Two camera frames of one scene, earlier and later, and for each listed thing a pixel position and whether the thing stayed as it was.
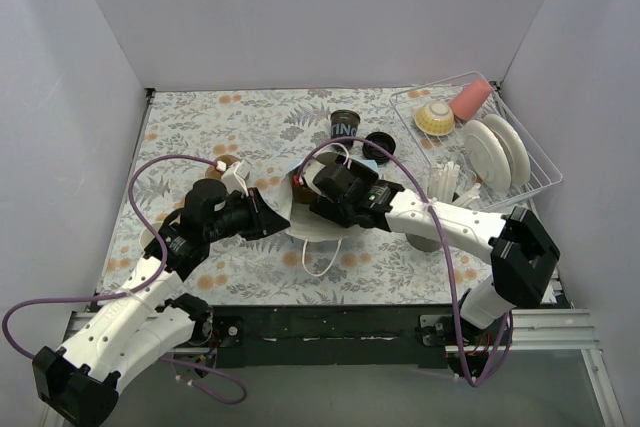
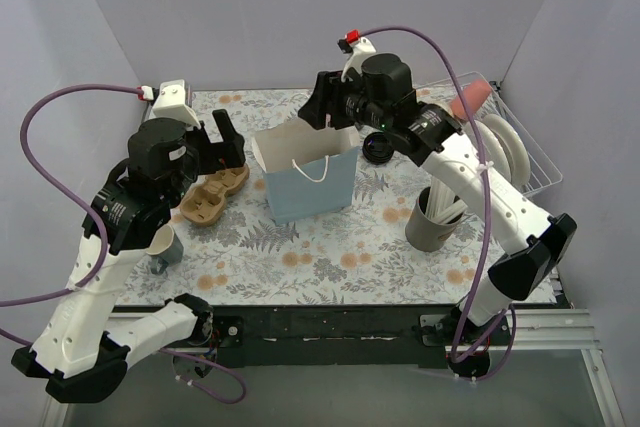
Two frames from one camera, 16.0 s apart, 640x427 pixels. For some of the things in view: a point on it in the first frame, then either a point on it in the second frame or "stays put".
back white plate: x=517 y=151 stays put
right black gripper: x=323 y=202 → x=330 y=98
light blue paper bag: x=319 y=235 → x=309 y=170
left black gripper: x=257 y=214 → x=220 y=145
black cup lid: x=385 y=140 stays put
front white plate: x=487 y=156 stays put
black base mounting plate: x=309 y=335 stays put
